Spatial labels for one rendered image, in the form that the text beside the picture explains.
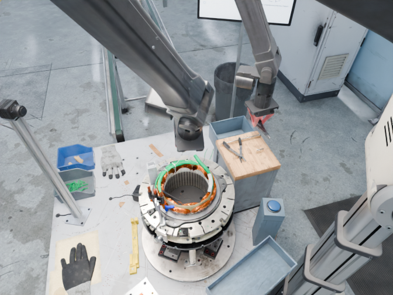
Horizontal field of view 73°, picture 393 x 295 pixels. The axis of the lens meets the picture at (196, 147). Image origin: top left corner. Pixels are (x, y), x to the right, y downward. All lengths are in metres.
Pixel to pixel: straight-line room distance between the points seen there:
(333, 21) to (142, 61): 2.59
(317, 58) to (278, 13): 1.40
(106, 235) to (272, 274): 0.69
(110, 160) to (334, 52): 2.38
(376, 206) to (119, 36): 0.51
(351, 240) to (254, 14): 0.63
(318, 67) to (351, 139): 0.78
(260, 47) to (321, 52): 2.17
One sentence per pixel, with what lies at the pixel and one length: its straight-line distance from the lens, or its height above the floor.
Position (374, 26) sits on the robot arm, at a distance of 0.19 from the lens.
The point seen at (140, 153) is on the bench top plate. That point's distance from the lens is 1.47.
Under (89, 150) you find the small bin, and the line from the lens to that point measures 1.53.
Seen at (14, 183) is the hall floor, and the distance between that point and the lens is 2.73.
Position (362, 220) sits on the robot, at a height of 1.28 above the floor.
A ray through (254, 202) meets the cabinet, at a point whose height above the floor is 0.83.
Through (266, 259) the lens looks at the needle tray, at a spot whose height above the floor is 1.03.
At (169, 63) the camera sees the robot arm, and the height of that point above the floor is 1.67.
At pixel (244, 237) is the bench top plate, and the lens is 1.19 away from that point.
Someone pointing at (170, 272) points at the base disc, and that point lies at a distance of 1.11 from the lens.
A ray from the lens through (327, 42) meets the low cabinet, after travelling 2.93.
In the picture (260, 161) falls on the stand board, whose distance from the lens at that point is 1.05.
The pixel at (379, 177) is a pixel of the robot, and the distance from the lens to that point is 0.59.
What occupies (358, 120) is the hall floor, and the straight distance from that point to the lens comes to 3.27.
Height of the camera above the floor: 1.85
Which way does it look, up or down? 47 degrees down
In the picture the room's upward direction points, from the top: straight up
